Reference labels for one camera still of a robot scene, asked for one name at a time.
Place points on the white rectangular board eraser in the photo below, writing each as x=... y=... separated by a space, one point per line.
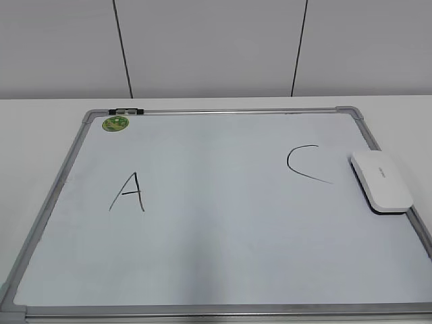
x=385 y=189

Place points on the white framed whiteboard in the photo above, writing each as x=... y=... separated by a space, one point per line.
x=215 y=214

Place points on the black silver hanging clip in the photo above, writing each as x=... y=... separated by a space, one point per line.
x=126 y=111

